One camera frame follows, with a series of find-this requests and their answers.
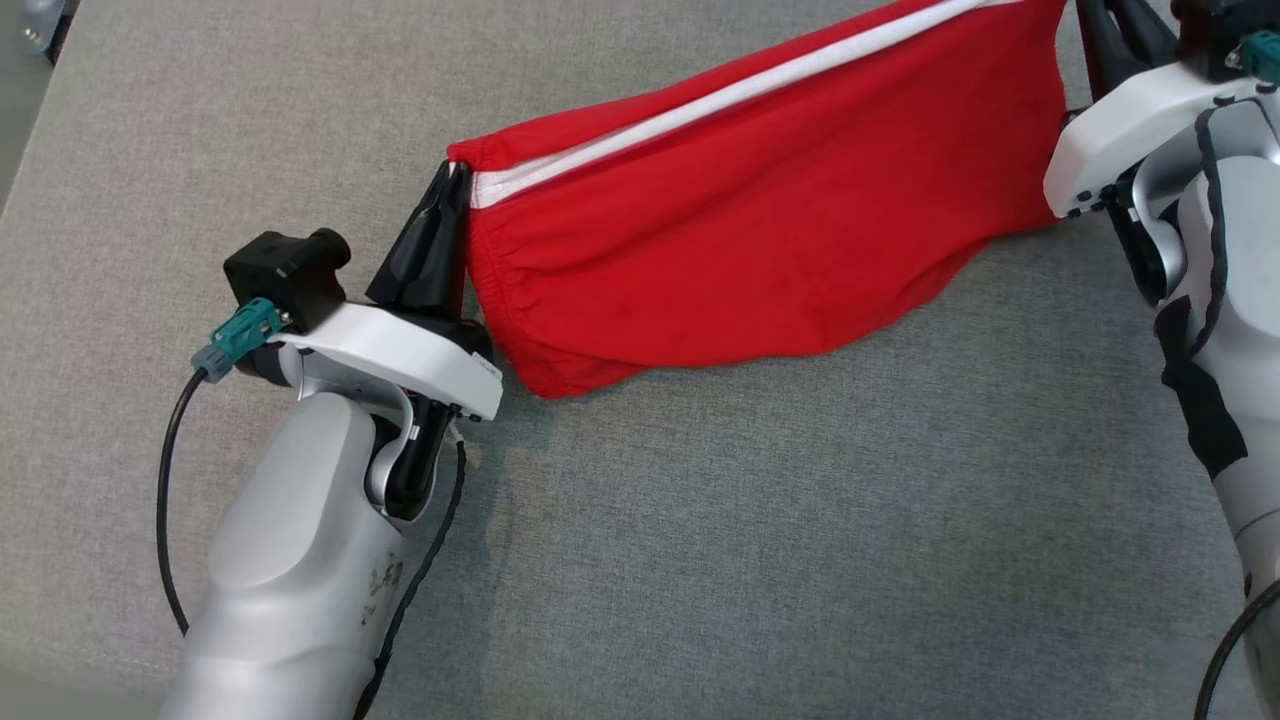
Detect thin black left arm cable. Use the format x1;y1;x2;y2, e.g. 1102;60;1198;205
350;440;469;720

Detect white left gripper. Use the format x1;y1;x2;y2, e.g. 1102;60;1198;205
240;162;504;521

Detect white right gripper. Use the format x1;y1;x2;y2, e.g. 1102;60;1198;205
1043;0;1280;306

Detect black left cable teal plug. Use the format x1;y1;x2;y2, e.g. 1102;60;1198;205
157;298;286;638

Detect red shorts with white stripe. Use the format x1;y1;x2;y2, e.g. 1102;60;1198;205
447;0;1071;399

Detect black right arm cable sleeve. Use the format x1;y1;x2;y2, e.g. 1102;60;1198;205
1158;100;1251;481

